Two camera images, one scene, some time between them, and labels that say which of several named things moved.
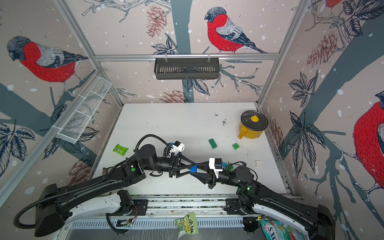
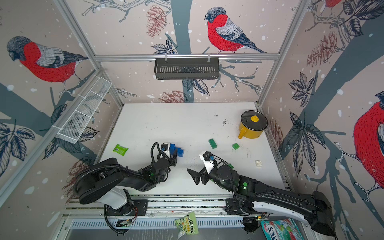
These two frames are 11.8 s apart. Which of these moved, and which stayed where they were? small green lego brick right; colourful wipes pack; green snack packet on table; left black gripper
Moved: left black gripper
Stayed: small green lego brick right; green snack packet on table; colourful wipes pack
